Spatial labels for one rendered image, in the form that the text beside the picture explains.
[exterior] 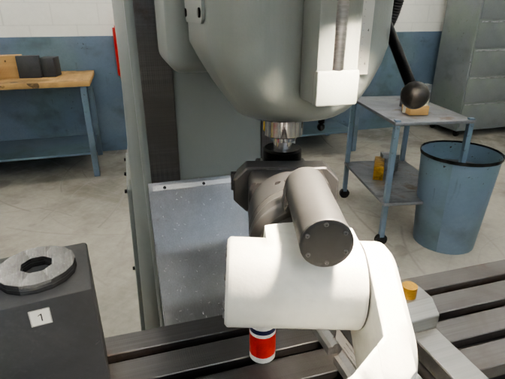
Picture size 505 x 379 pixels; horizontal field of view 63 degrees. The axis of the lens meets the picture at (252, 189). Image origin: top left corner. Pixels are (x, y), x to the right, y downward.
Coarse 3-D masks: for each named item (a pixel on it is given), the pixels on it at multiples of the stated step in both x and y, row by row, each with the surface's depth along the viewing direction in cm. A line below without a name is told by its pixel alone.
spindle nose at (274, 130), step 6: (270, 126) 47; (276, 126) 47; (282, 126) 47; (288, 126) 47; (294, 126) 47; (300, 126) 48; (264, 132) 49; (270, 132) 48; (276, 132) 47; (282, 132) 47; (288, 132) 47; (294, 132) 47; (300, 132) 48; (276, 138) 48; (282, 138) 47; (288, 138) 47
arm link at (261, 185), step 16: (320, 160) 48; (240, 176) 46; (256, 176) 44; (272, 176) 40; (336, 176) 46; (240, 192) 46; (256, 192) 40; (272, 192) 37; (336, 192) 47; (256, 208) 37
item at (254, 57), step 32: (192, 0) 42; (224, 0) 36; (256, 0) 35; (288, 0) 35; (384, 0) 38; (192, 32) 46; (224, 32) 37; (256, 32) 36; (288, 32) 36; (384, 32) 40; (224, 64) 38; (256, 64) 37; (288, 64) 37; (256, 96) 39; (288, 96) 38
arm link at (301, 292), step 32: (288, 192) 32; (320, 192) 29; (256, 224) 35; (288, 224) 32; (320, 224) 25; (256, 256) 28; (288, 256) 28; (320, 256) 26; (352, 256) 28; (256, 288) 27; (288, 288) 27; (320, 288) 27; (352, 288) 27; (224, 320) 28; (256, 320) 28; (288, 320) 28; (320, 320) 28; (352, 320) 28
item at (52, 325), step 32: (32, 256) 52; (64, 256) 52; (0, 288) 48; (32, 288) 47; (64, 288) 49; (0, 320) 46; (32, 320) 47; (64, 320) 49; (96, 320) 50; (0, 352) 47; (32, 352) 48; (64, 352) 50; (96, 352) 52
